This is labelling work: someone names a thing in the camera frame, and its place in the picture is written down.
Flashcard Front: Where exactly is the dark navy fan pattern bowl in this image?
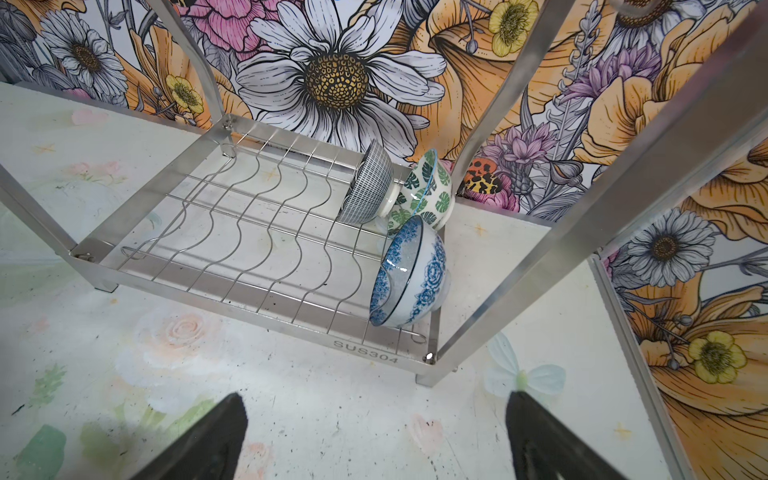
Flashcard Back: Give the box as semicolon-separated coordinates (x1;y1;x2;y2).
336;140;400;225

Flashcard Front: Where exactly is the green leaf pattern bowl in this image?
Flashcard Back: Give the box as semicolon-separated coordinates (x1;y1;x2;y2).
387;149;455;235

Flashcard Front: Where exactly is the blue floral bowl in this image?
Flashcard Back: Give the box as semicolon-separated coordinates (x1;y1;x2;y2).
369;216;451;328

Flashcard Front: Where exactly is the steel two-tier dish rack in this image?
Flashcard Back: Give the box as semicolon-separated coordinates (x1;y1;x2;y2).
0;0;768;388

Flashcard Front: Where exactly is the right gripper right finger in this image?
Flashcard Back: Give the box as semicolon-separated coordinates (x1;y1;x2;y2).
505;392;623;479

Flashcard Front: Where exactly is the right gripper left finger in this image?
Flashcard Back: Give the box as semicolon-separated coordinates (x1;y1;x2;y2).
133;392;248;480

